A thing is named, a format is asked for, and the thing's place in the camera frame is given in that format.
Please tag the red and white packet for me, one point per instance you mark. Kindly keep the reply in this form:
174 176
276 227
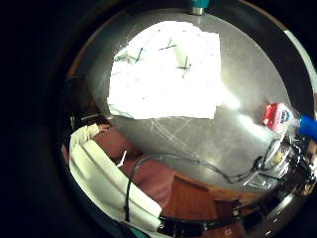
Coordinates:
274 116

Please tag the white crumpled cloth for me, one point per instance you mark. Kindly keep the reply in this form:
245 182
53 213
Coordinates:
165 79

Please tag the teal bottle with silver base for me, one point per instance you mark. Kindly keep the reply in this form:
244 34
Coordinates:
197 4

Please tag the clear bottle with blue cap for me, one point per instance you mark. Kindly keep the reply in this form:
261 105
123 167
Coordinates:
309 127

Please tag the the person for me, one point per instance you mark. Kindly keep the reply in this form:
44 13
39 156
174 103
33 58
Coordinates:
155 178

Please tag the clear plastic bag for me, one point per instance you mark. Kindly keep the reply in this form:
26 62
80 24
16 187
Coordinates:
275 162

